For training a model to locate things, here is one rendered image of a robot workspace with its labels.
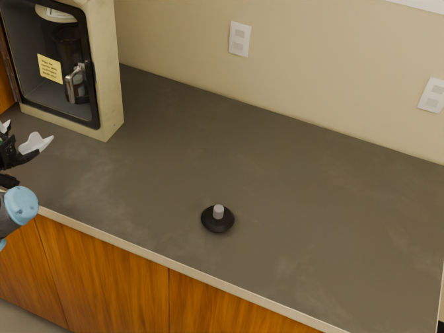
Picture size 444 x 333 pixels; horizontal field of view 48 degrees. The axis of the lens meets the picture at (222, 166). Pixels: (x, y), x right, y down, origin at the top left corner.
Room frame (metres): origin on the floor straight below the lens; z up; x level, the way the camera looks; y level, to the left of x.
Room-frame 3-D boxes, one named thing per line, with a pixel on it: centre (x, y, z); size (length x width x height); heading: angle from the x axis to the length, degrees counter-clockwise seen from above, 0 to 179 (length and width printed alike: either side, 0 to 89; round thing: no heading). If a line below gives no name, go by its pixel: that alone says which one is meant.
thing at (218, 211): (0.85, 0.00, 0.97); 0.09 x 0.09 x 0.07
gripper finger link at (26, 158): (0.83, 0.49, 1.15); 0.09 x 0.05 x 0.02; 130
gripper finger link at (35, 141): (0.87, 0.46, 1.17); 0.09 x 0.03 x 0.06; 130
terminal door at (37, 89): (1.17, 0.52, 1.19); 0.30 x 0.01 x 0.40; 71
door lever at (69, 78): (1.10, 0.43, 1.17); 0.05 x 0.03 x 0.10; 161
